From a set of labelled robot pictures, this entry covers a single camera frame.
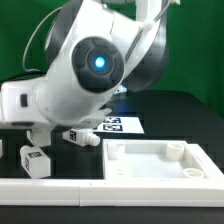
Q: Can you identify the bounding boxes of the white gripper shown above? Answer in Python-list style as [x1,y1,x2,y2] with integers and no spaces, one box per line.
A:
[0,81,53,129]

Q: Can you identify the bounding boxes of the white square table top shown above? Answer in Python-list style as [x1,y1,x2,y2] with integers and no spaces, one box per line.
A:
[102,139,224,181]

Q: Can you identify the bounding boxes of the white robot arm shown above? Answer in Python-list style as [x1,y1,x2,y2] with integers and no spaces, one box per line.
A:
[0,0,180,131]

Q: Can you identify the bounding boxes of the white L-shaped fence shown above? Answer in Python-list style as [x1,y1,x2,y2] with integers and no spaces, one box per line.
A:
[0,143,224,208]

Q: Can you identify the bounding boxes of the paper sheet with markers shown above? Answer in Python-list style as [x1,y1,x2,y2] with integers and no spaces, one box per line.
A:
[94,116,144,134]

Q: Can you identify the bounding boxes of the grey cable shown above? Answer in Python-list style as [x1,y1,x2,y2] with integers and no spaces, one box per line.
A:
[21,6,64,73]

